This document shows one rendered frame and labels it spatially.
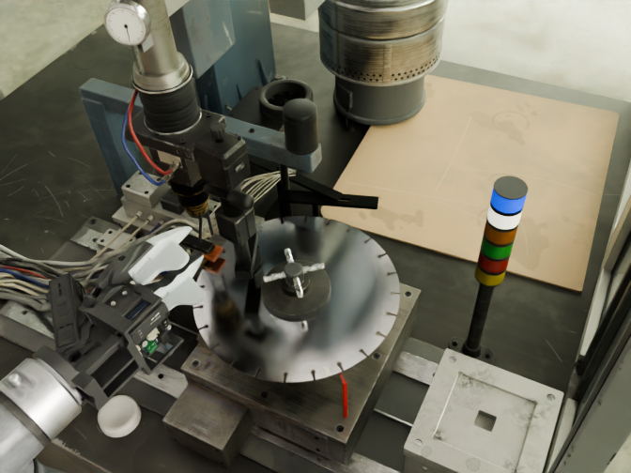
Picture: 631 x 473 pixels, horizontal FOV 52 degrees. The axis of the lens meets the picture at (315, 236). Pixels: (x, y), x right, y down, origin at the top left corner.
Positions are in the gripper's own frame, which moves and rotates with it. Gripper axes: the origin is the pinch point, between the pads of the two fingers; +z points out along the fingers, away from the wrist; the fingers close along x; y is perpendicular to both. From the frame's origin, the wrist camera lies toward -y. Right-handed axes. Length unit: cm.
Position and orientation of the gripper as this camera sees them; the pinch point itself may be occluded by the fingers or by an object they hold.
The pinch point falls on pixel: (183, 246)
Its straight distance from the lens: 76.7
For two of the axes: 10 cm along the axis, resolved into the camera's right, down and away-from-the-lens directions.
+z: 5.9, -6.2, 5.2
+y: 7.9, 2.9, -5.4
